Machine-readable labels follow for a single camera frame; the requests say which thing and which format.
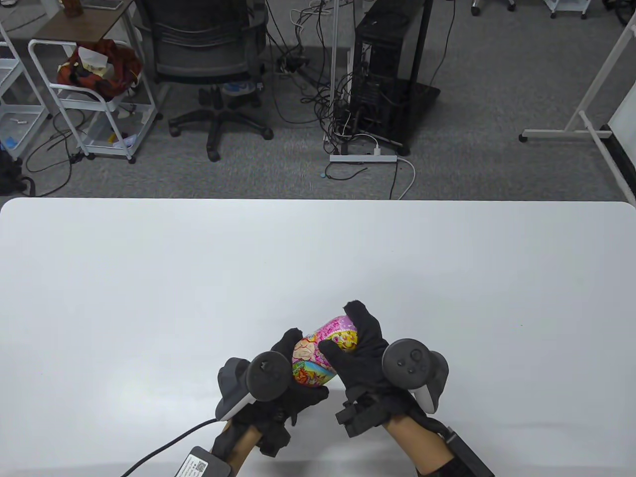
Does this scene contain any person's left hand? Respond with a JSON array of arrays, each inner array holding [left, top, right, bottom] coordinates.
[[216, 327, 330, 458]]

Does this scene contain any person's right hand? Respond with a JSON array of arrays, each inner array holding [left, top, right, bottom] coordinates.
[[318, 300, 448, 438]]

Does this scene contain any large pink Russian doll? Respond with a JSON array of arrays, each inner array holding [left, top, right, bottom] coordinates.
[[291, 315, 360, 389]]

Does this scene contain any person's right forearm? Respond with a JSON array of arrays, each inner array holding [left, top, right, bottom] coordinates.
[[387, 416, 457, 477]]

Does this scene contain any person's left forearm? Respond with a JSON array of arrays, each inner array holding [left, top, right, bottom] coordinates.
[[211, 422, 264, 475]]

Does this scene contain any grey left hand controller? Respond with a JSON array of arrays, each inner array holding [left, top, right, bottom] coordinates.
[[215, 351, 290, 421]]

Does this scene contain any grey hand controller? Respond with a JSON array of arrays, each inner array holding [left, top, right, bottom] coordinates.
[[382, 338, 450, 414], [215, 351, 290, 421]]

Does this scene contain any grey right hand controller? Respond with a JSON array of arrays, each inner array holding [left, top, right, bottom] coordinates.
[[382, 338, 450, 414]]

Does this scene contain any black left wrist sensor box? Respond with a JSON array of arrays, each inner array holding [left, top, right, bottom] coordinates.
[[176, 446, 232, 477]]

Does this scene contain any black wrist sensor box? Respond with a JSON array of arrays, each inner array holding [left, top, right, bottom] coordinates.
[[444, 426, 496, 477], [176, 446, 232, 477]]

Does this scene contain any black right wrist sensor box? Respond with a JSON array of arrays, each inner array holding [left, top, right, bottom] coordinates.
[[444, 426, 496, 477]]

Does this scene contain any white power strip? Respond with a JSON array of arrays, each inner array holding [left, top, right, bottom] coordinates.
[[329, 154, 398, 164]]

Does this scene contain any black computer tower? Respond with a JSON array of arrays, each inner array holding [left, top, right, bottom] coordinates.
[[349, 0, 423, 117], [332, 0, 442, 158]]

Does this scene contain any white pole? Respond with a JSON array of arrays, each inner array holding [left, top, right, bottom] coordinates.
[[325, 0, 340, 156]]

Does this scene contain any white board panel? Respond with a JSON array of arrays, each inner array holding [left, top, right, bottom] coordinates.
[[609, 89, 636, 199]]

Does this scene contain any black office chair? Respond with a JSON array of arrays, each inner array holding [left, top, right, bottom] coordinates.
[[135, 0, 275, 162]]

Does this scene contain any black chair base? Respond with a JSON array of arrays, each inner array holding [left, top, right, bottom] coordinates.
[[471, 0, 517, 16]]

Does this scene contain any black bag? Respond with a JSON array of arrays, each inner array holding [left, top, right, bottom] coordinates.
[[0, 149, 36, 197]]

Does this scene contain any red cloth bundle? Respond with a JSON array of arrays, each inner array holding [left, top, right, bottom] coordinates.
[[56, 39, 144, 99]]

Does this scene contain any white shelf cart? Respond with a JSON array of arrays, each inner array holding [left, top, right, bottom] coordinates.
[[0, 22, 53, 162]]

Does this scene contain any white crumpled paper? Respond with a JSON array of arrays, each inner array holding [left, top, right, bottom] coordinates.
[[77, 46, 110, 70]]

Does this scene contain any white cart base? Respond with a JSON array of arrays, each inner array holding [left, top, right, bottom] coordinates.
[[543, 0, 592, 19]]

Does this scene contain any wooden side table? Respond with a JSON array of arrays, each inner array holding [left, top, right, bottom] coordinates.
[[31, 0, 137, 43]]

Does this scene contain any black right sensor cable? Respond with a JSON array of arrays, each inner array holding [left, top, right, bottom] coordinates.
[[420, 413, 457, 439]]

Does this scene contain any black sensor cable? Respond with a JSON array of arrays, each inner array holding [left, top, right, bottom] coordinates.
[[121, 418, 220, 477], [420, 413, 457, 439]]

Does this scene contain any black wrist strap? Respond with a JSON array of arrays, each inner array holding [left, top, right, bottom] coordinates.
[[414, 457, 464, 477]]

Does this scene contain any black left sensor cable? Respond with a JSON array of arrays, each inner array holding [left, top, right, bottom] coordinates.
[[121, 418, 220, 477]]

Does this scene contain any white power cable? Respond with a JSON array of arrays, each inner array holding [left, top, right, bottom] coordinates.
[[348, 132, 417, 200]]

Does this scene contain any tangle of black cables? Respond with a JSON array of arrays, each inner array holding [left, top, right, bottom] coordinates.
[[266, 0, 378, 155]]

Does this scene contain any white stand frame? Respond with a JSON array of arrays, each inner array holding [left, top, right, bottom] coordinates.
[[519, 20, 636, 207]]

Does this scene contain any white wire cart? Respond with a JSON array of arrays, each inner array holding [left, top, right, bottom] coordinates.
[[28, 39, 163, 164]]

